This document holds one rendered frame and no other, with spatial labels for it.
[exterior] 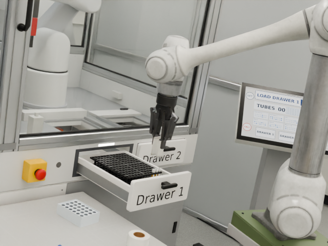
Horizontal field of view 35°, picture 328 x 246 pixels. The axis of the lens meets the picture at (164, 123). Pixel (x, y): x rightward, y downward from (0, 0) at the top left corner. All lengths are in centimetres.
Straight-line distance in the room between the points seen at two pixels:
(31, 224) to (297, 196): 85
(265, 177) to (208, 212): 130
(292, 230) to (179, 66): 62
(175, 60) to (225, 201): 223
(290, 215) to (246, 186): 203
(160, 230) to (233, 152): 131
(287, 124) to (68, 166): 109
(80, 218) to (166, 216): 82
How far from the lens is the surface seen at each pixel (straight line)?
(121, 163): 202
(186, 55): 169
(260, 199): 269
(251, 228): 194
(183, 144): 239
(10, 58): 177
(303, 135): 166
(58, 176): 201
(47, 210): 189
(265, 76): 352
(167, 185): 184
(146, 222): 244
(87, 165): 200
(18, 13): 175
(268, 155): 262
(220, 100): 371
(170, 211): 253
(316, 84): 163
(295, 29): 178
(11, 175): 190
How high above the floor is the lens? 155
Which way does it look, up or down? 14 degrees down
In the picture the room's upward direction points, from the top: 10 degrees clockwise
